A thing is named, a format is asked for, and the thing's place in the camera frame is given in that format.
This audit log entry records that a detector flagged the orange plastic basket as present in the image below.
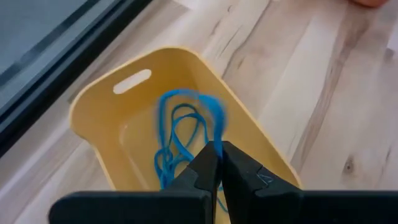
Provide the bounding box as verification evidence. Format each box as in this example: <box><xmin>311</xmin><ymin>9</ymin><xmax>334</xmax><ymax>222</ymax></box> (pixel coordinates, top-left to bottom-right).
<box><xmin>348</xmin><ymin>0</ymin><xmax>389</xmax><ymax>7</ymax></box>

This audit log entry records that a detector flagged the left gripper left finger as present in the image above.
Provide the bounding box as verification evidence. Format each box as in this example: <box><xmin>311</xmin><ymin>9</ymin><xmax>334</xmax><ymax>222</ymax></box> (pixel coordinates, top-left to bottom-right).
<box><xmin>48</xmin><ymin>141</ymin><xmax>222</xmax><ymax>224</ymax></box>

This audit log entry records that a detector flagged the yellow plastic basket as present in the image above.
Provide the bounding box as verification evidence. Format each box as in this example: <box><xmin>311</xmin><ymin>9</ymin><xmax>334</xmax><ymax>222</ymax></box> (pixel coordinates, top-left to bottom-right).
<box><xmin>68</xmin><ymin>46</ymin><xmax>302</xmax><ymax>224</ymax></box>

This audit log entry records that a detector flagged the black aluminium table frame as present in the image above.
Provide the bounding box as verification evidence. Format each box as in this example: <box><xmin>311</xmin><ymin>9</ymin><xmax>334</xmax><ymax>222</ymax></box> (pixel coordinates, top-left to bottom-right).
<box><xmin>0</xmin><ymin>0</ymin><xmax>153</xmax><ymax>158</ymax></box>

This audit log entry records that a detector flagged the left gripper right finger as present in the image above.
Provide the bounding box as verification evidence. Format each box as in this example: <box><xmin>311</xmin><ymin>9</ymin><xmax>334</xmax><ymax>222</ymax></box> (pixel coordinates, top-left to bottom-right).
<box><xmin>222</xmin><ymin>141</ymin><xmax>398</xmax><ymax>224</ymax></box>

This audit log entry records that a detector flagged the blue rubber band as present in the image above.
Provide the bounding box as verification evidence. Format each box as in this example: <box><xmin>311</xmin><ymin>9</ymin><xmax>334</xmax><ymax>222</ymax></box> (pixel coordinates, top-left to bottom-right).
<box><xmin>154</xmin><ymin>146</ymin><xmax>187</xmax><ymax>190</ymax></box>
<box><xmin>155</xmin><ymin>88</ymin><xmax>229</xmax><ymax>190</ymax></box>
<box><xmin>169</xmin><ymin>103</ymin><xmax>210</xmax><ymax>162</ymax></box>

